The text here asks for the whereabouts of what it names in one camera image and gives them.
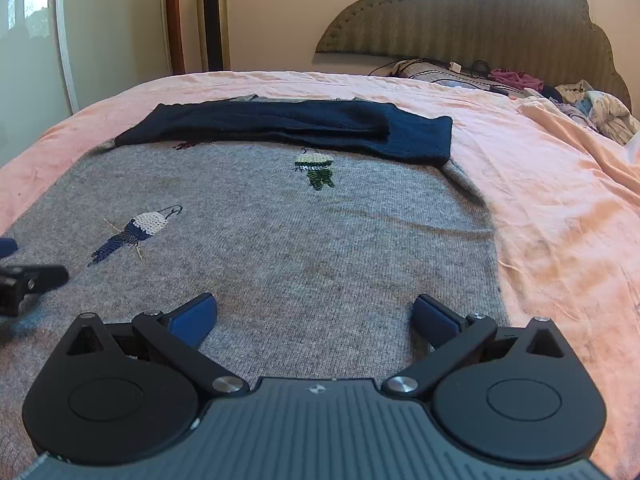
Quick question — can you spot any pink bed sheet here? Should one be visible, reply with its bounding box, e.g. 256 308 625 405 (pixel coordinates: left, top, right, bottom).
1 72 639 479

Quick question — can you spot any white wardrobe door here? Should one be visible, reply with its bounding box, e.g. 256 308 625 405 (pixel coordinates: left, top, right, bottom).
1 0 170 162

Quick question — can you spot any grey sweater with navy sleeves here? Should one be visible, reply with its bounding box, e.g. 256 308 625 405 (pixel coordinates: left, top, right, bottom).
0 92 511 480

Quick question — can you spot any pile of patterned clothes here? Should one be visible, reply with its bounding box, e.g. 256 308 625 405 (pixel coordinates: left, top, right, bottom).
518 79 639 146

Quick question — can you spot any brown wooden door frame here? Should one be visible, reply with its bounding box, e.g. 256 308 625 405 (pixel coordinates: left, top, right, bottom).
165 0 186 75

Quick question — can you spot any magenta garment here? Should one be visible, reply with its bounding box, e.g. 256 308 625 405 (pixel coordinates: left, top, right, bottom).
488 68 544 92

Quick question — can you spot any olive upholstered headboard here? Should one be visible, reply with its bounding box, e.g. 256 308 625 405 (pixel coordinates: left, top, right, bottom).
316 0 631 104

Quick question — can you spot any gold tower fan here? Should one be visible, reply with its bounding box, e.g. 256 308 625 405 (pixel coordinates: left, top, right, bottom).
196 0 230 72

